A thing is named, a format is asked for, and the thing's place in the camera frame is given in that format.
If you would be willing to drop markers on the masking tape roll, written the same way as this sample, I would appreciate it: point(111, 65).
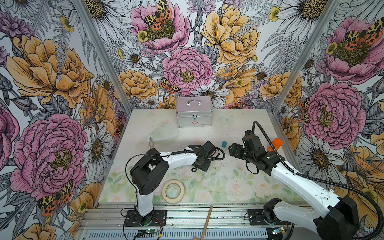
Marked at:
point(173, 192)

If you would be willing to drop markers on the silver first aid case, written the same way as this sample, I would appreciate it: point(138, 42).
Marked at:
point(194, 112)

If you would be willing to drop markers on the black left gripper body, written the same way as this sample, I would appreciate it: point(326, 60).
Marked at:
point(204, 166)

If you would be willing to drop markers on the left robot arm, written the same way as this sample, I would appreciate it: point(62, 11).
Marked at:
point(147, 174)

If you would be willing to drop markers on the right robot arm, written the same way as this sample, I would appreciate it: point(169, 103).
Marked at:
point(331, 217)

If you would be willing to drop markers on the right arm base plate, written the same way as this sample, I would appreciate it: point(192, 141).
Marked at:
point(262, 217)

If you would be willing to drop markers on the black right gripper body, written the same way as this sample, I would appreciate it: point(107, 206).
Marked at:
point(241, 153)

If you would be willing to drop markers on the orange plastic cup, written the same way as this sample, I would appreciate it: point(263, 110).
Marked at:
point(277, 143)

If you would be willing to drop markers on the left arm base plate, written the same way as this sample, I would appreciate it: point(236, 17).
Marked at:
point(156, 218)

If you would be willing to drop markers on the wooden stick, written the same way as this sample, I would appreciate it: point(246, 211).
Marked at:
point(206, 225)

